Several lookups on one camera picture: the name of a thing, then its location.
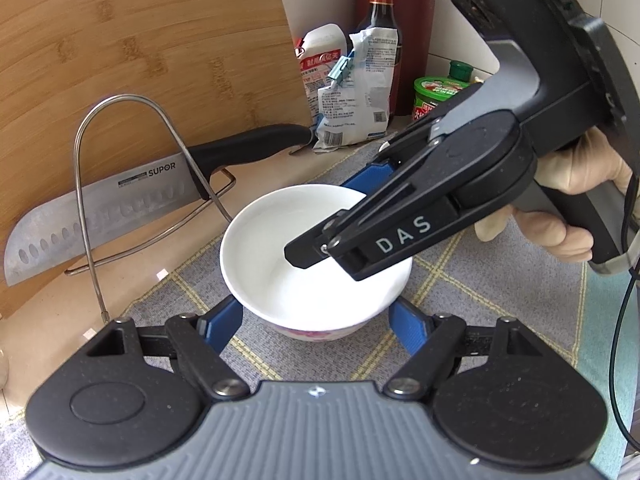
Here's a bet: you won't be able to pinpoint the white bowl pink flowers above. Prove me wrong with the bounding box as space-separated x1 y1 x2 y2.
219 184 412 341

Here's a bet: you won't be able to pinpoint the right gloved hand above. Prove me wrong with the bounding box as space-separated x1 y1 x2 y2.
474 127 632 263

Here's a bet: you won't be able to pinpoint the white clipped seasoning bag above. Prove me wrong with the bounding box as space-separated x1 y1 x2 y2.
314 27 399 152

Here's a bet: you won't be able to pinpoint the grey checked cloth mat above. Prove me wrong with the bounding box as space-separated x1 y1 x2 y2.
0 138 589 461

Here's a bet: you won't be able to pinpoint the green lid sauce jar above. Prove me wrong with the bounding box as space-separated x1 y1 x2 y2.
412 76 470 120

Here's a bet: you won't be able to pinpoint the red white salt bag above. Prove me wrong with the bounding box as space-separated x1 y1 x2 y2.
295 23 347 126

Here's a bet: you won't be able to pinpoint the dark red utensil holder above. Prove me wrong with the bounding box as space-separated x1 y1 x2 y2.
354 0 444 122

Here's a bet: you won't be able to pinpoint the dark soy sauce bottle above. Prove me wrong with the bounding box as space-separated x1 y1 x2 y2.
357 0 402 118

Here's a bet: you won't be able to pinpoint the bamboo cutting board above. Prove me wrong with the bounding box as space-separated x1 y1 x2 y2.
0 0 314 319

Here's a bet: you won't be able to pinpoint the metal wire knife stand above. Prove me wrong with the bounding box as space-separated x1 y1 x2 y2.
64 92 238 325

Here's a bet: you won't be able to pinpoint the steel kitchen knife black handle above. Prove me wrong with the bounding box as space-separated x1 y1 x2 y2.
4 124 311 286

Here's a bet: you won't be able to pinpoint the black cable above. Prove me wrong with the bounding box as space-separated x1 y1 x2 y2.
606 173 640 453

